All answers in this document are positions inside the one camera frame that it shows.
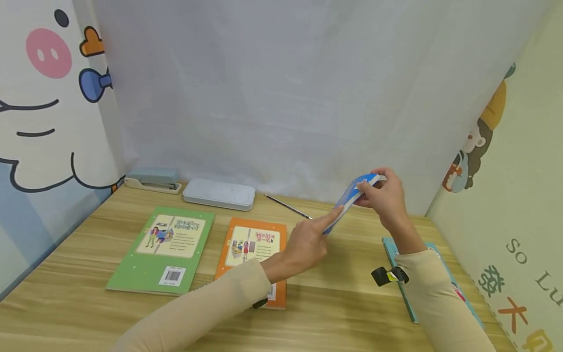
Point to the person's left hand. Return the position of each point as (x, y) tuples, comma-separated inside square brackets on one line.
[(303, 247)]

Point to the person's right hand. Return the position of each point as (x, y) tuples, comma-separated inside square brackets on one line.
[(387, 198)]

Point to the person's right thumb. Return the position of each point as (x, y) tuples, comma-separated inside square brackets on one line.
[(367, 188)]

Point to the person's left fingers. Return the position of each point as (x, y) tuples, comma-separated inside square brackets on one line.
[(320, 247)]

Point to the person's left index finger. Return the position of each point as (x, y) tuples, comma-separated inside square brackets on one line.
[(332, 216)]

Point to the person's right fingers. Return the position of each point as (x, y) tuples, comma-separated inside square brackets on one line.
[(382, 175)]

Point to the blue book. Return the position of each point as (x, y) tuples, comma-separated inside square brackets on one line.
[(352, 195)]

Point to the person's right forearm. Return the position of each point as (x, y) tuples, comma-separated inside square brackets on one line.
[(435, 298)]

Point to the person's left forearm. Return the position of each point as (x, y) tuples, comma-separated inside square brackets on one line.
[(198, 313)]

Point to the black pencil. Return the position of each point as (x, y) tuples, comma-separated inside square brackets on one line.
[(288, 206)]

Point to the orange book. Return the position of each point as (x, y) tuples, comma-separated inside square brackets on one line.
[(255, 252)]

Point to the black wrist band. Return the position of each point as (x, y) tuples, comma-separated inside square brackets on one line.
[(260, 303), (389, 275)]

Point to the teal book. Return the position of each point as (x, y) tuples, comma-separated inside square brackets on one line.
[(407, 288)]

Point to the grey pencil case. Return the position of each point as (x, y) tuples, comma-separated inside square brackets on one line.
[(219, 194)]

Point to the green book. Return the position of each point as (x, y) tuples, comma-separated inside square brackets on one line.
[(163, 252)]

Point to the grey-blue stapler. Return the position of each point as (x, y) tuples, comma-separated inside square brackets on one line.
[(154, 179)]

